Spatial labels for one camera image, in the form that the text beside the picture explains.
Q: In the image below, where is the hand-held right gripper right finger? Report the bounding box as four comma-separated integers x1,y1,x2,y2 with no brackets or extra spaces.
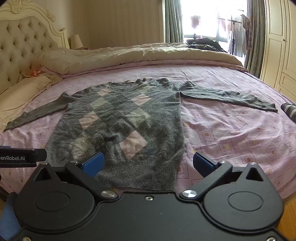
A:
180,152,266,200

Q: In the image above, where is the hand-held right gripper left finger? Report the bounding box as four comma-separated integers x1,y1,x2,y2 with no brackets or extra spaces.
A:
35,152,118,202

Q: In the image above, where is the grey argyle sweater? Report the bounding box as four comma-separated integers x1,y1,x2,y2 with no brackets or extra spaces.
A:
3,77,278,192

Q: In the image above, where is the dark clothes pile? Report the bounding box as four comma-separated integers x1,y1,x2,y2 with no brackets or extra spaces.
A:
186,38,228,52

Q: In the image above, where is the clothes drying rack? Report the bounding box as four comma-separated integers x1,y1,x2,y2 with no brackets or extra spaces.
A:
216,14,251,55

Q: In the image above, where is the pink patterned bedsheet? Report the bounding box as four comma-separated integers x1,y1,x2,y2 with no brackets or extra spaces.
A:
0,62,296,200

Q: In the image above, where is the blue cloth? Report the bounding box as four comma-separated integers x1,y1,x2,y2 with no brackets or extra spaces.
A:
0,192,22,241

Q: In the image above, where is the beige ruffled pillow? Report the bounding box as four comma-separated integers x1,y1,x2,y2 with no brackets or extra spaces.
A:
0,75,63,132

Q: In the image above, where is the orange pink cloth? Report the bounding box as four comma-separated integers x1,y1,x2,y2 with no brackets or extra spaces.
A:
30,66,47,77

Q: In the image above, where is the striped dark cloth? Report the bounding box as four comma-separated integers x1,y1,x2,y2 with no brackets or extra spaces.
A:
280,102,296,122

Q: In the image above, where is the cream tufted headboard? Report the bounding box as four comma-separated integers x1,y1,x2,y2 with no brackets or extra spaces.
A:
0,0,68,93

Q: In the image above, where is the beige duvet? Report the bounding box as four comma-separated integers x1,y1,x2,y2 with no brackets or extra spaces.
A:
39,42,244,76

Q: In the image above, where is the cream bedside lamp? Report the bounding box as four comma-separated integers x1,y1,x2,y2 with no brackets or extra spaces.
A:
69,34,84,49

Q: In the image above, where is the grey hanging garment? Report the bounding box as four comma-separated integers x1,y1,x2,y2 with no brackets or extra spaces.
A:
228,27,247,58

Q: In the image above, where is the grey green curtain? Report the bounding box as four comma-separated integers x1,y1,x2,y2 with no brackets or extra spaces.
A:
246,0,266,79
165,0,184,43

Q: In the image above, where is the plaid hanging shirt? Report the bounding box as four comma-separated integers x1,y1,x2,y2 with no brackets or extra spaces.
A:
240,14,253,52

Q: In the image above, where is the cream wardrobe door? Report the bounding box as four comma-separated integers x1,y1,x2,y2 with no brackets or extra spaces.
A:
260,0,296,98

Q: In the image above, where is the pink hanging garment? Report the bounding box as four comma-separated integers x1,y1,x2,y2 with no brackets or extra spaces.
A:
190,15,202,30

